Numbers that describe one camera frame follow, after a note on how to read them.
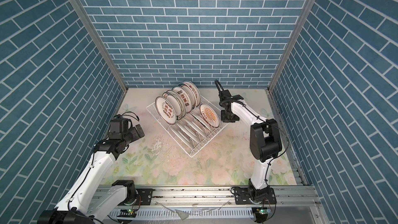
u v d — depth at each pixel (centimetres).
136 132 74
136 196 72
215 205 73
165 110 98
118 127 60
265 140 50
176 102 95
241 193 74
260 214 71
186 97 98
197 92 97
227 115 75
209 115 96
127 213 72
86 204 42
